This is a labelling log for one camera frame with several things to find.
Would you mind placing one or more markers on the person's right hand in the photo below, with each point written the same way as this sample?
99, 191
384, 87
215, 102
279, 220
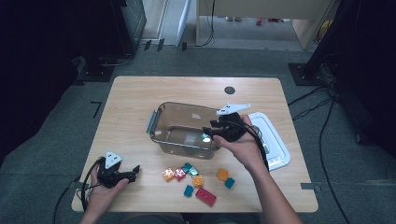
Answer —
247, 151

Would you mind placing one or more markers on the white panel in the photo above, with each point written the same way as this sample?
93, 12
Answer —
183, 21

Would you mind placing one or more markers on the person's left hand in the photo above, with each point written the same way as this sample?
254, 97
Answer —
99, 197

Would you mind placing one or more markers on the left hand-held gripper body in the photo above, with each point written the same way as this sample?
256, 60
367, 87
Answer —
110, 175

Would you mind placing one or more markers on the dark curtain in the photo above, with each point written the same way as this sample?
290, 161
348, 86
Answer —
367, 62
37, 62

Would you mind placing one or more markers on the long red building block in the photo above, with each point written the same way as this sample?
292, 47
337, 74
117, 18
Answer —
205, 196

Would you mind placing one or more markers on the white shoes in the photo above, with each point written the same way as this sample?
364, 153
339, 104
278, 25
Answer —
233, 18

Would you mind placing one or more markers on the black tape corner mark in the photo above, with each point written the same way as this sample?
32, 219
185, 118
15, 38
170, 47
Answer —
97, 109

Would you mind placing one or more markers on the black stand base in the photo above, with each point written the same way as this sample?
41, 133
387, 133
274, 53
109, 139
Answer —
95, 73
303, 76

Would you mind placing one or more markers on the grey tape piece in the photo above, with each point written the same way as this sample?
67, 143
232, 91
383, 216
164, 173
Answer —
76, 185
309, 186

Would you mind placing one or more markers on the dark cabinet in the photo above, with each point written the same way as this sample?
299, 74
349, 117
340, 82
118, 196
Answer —
134, 21

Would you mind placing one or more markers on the light wooden desk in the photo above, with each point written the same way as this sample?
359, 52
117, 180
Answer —
264, 7

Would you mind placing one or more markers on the yellow object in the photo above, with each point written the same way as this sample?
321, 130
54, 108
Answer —
325, 31

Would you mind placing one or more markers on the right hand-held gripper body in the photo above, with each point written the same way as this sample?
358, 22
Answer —
233, 127

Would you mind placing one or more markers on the red square building block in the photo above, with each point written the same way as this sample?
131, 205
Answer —
179, 174

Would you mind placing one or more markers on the dark round table grommet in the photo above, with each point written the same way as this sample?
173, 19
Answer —
229, 90

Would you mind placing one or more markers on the red shoes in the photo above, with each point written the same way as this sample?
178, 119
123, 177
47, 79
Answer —
267, 20

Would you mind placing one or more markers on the transparent brown plastic container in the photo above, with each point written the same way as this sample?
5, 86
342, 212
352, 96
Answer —
174, 124

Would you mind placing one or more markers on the white container lid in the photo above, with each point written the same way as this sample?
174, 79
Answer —
277, 146

